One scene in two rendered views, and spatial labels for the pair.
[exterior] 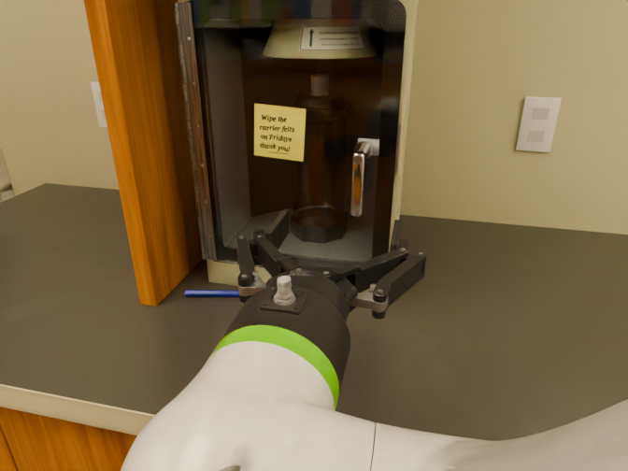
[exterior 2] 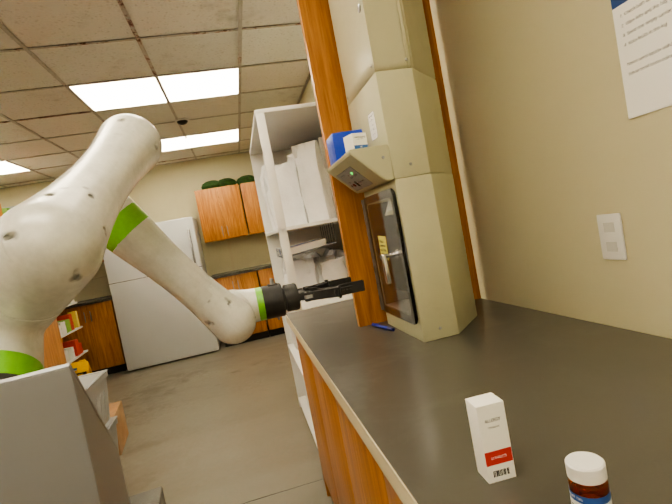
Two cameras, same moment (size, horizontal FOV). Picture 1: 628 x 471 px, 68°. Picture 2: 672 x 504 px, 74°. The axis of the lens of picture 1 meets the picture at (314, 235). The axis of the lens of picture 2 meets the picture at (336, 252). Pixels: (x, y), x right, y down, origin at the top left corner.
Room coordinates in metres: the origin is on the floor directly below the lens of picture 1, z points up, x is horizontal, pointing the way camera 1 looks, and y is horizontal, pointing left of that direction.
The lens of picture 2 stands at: (-0.08, -1.18, 1.31)
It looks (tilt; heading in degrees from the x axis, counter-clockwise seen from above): 3 degrees down; 65
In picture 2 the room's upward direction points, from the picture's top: 11 degrees counter-clockwise
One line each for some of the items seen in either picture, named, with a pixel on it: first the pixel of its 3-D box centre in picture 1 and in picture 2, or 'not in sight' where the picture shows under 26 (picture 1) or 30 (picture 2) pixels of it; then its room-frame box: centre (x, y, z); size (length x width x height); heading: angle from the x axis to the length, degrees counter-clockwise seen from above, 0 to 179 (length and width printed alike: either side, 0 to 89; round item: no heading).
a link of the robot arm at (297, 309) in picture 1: (285, 349); (274, 299); (0.28, 0.02, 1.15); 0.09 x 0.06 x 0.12; 77
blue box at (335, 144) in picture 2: not in sight; (345, 148); (0.64, 0.12, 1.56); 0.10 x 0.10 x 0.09; 77
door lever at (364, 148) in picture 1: (359, 178); (391, 267); (0.62, -0.06, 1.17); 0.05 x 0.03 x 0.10; 166
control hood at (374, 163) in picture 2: not in sight; (357, 173); (0.62, 0.05, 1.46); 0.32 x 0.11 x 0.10; 77
